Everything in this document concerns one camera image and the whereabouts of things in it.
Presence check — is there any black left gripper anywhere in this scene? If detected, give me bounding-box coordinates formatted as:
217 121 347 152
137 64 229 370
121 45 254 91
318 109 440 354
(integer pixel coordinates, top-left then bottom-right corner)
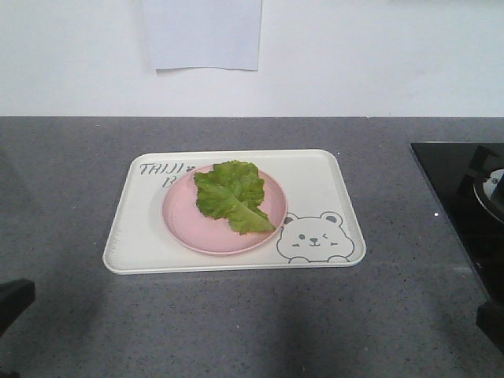
1 279 35 335

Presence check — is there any cream bear serving tray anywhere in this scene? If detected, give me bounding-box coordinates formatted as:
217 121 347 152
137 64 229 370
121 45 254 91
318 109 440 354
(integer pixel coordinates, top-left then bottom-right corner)
102 150 366 275

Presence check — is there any pink round plate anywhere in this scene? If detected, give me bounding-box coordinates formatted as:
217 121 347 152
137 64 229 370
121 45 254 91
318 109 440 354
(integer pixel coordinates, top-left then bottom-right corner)
162 171 288 255

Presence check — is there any white paper sheet on wall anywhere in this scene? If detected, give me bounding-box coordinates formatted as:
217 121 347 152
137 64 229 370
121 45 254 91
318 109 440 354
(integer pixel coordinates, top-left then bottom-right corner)
142 1 262 71

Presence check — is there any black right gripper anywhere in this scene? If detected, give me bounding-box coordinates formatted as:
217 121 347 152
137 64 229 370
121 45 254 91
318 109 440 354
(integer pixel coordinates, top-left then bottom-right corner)
476 301 504 353

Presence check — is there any black glass gas stove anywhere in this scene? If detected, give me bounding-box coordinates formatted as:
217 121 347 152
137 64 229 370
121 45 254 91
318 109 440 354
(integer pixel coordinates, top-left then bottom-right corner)
411 142 503 302

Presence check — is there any green lettuce leaf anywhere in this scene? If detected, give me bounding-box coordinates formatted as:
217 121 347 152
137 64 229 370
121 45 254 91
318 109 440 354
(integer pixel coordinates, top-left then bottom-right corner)
194 160 275 235

